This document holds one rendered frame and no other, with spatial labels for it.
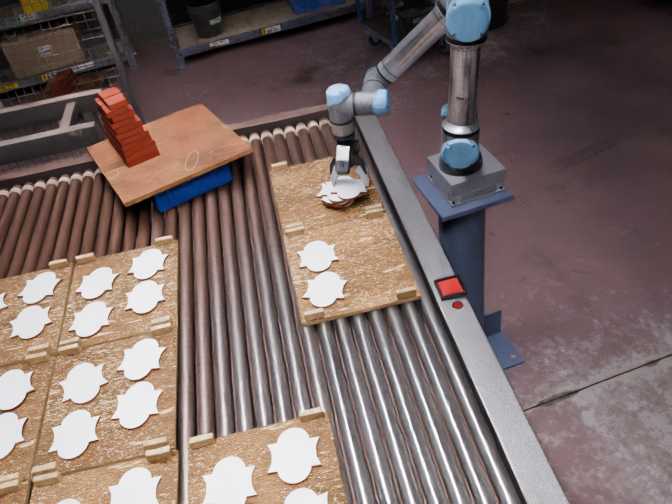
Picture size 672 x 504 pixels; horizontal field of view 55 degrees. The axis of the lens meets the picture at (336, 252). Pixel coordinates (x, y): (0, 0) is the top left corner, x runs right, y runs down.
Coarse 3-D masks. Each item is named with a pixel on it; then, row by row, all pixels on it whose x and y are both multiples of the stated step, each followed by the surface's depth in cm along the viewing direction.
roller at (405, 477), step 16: (304, 128) 269; (304, 144) 260; (352, 320) 184; (368, 336) 178; (368, 352) 173; (368, 368) 170; (384, 384) 165; (384, 400) 161; (384, 416) 158; (384, 432) 155; (400, 432) 155; (400, 448) 150; (400, 464) 147; (400, 480) 145; (416, 496) 141
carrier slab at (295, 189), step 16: (320, 160) 246; (272, 176) 242; (288, 176) 240; (304, 176) 239; (320, 176) 237; (352, 176) 235; (368, 176) 233; (288, 192) 233; (304, 192) 231; (368, 192) 226; (288, 208) 225; (304, 208) 224; (320, 208) 223; (336, 208) 221; (352, 208) 220; (384, 208) 218; (288, 224) 218; (304, 224) 217; (320, 224) 216
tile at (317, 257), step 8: (304, 248) 206; (312, 248) 205; (320, 248) 205; (328, 248) 204; (304, 256) 203; (312, 256) 202; (320, 256) 202; (328, 256) 201; (304, 264) 200; (312, 264) 199; (320, 264) 199; (328, 264) 198; (312, 272) 198; (320, 272) 197
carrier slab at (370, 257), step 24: (384, 216) 214; (288, 240) 212; (312, 240) 210; (336, 240) 208; (360, 240) 207; (384, 240) 205; (336, 264) 200; (360, 264) 198; (384, 264) 196; (360, 288) 190; (384, 288) 189; (336, 312) 184; (360, 312) 184
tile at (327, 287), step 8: (328, 272) 196; (312, 280) 194; (320, 280) 193; (328, 280) 193; (336, 280) 192; (344, 280) 192; (312, 288) 191; (320, 288) 191; (328, 288) 190; (336, 288) 190; (304, 296) 189; (312, 296) 189; (320, 296) 188; (328, 296) 188; (336, 296) 187; (312, 304) 187; (320, 304) 186; (328, 304) 185
